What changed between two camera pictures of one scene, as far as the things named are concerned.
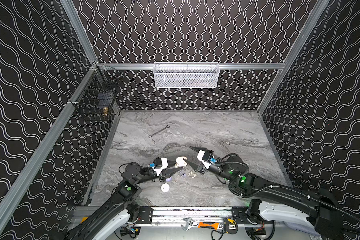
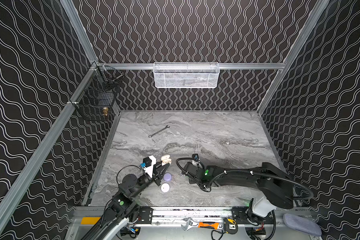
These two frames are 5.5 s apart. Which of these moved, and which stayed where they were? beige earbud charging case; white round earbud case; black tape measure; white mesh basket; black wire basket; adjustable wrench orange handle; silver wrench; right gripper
Moved: right gripper; beige earbud charging case
Stayed: white round earbud case; silver wrench; black tape measure; white mesh basket; adjustable wrench orange handle; black wire basket
